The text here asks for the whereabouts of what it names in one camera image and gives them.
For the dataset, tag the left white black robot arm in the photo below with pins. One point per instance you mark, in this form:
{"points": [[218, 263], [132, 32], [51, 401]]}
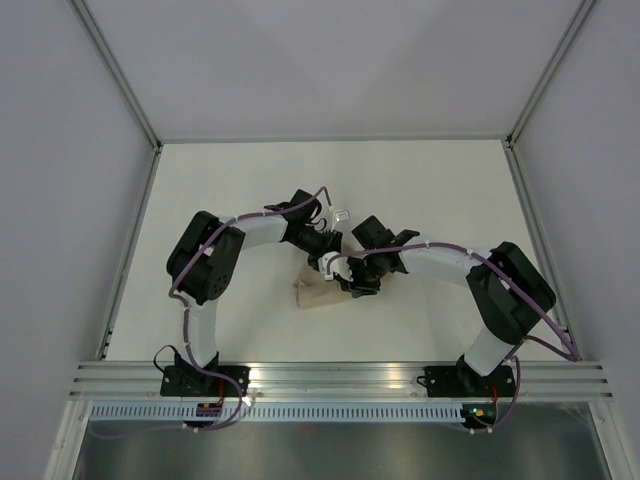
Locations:
{"points": [[203, 261]]}

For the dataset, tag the beige cloth napkin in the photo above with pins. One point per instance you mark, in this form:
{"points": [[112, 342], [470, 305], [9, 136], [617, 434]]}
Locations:
{"points": [[312, 290]]}

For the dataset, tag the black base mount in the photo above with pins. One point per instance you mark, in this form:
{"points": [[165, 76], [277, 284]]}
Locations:
{"points": [[461, 382], [182, 379]]}

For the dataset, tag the right aluminium frame post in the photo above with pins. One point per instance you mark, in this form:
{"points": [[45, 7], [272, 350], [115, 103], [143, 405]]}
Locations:
{"points": [[560, 53]]}

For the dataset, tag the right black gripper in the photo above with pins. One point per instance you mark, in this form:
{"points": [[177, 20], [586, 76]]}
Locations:
{"points": [[357, 286]]}

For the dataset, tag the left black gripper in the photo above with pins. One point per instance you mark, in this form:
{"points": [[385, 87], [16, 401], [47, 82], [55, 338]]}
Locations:
{"points": [[332, 241]]}

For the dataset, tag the aluminium frame post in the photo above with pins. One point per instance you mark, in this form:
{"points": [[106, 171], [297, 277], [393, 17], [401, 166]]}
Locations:
{"points": [[89, 23], [560, 53]]}

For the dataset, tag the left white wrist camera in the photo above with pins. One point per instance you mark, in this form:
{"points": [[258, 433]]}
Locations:
{"points": [[337, 217]]}

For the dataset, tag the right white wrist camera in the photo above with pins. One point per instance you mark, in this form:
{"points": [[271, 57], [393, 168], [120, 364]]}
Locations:
{"points": [[334, 265]]}

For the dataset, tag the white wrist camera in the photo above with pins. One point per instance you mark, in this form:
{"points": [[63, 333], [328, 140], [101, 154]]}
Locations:
{"points": [[334, 265], [337, 217]]}

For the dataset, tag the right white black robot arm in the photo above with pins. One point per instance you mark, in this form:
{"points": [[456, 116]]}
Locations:
{"points": [[510, 294]]}

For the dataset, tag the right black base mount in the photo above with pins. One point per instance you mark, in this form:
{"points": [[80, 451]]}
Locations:
{"points": [[461, 382]]}

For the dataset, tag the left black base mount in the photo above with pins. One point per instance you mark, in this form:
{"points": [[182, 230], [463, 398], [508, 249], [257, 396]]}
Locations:
{"points": [[182, 379]]}

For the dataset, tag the left aluminium frame post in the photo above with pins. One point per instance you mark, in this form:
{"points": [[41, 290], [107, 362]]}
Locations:
{"points": [[89, 23]]}

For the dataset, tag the white slotted cable duct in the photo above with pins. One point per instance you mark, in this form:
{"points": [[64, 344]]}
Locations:
{"points": [[286, 412]]}

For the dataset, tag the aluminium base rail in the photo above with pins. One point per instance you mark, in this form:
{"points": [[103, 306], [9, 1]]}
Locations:
{"points": [[540, 381]]}

